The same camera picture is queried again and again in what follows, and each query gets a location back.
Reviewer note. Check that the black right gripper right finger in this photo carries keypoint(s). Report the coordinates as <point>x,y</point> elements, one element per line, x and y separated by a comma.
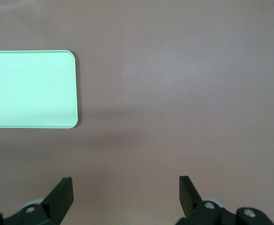
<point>188,199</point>

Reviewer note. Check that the mint green rectangular tray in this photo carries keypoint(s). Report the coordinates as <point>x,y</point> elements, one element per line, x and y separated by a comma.
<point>29,89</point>

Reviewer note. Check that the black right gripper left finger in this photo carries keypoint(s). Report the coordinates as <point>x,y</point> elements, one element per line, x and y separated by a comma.
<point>59,199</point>

